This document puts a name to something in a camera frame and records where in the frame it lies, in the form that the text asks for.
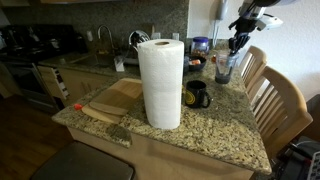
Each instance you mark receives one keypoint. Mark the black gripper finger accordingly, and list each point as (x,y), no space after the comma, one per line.
(243,40)
(234,45)

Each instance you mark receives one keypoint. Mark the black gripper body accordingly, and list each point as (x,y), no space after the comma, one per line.
(245,26)

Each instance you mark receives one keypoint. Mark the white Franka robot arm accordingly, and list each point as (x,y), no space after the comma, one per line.
(253,7)

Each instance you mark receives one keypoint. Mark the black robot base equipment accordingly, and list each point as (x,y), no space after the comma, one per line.
(296,160)

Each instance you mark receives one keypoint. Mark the black bowl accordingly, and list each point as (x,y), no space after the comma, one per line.
(197,66)

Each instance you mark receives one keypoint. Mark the small wooden chair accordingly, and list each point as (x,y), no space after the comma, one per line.
(255,61)

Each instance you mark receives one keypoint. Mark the glass jar blue lid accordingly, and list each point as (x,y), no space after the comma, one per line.
(200,45)

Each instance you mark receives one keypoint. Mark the black mug yellow logo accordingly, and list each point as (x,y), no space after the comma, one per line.
(195,95)

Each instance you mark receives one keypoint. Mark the large wooden chair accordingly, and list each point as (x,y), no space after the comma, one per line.
(283,110)

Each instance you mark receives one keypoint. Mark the dish rack with plate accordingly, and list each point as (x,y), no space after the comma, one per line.
(139,38)

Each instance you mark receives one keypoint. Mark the white sponge holder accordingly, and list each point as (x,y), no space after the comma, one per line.
(119,63)

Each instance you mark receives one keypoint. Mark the large wooden cutting board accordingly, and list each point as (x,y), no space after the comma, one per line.
(116,96)

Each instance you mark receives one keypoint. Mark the chrome kitchen faucet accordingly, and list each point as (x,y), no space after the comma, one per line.
(106,36)

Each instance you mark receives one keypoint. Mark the small wooden cutting board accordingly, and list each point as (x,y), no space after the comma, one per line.
(101,115)

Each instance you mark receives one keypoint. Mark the small orange red object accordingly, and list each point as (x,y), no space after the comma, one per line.
(78,106)

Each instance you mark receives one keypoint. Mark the open white kitchen drawer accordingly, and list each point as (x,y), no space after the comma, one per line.
(55,81)

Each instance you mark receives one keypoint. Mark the black kitchen stove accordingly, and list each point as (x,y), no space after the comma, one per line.
(30,50)

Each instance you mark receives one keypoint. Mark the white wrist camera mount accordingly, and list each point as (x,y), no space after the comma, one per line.
(270,22)

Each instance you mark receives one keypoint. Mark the white wall phone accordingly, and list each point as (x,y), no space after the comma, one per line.
(221,10)

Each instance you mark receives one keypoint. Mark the white wall outlet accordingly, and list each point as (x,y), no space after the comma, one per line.
(89,35)
(175,36)
(155,35)

